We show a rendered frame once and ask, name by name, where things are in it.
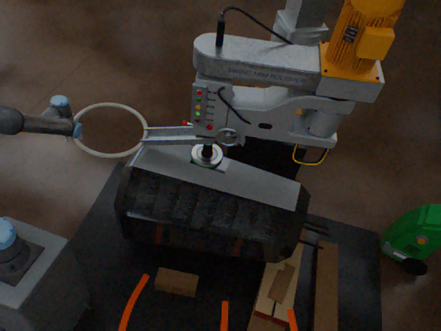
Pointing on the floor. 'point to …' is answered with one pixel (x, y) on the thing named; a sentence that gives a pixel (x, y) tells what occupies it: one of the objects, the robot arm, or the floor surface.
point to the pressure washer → (413, 237)
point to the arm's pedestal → (45, 287)
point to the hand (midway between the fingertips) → (73, 138)
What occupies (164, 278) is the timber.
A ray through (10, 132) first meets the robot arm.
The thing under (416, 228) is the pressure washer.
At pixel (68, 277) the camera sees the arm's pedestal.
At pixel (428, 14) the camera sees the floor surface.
